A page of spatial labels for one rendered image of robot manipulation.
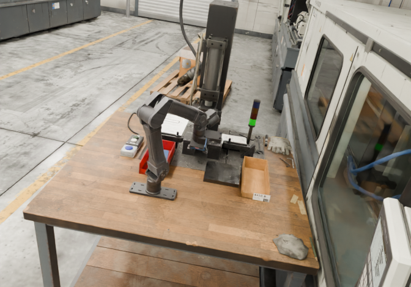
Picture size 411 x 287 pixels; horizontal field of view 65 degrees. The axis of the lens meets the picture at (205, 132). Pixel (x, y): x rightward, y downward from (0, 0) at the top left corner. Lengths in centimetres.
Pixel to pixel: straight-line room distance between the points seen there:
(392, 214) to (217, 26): 116
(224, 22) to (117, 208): 94
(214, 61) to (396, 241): 112
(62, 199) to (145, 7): 1022
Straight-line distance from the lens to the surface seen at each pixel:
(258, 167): 169
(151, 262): 206
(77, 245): 249
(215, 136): 146
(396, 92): 102
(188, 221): 132
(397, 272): 60
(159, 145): 128
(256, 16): 1075
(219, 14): 156
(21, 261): 248
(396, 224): 65
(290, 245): 131
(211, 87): 155
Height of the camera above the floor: 180
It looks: 27 degrees down
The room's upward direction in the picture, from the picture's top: 8 degrees clockwise
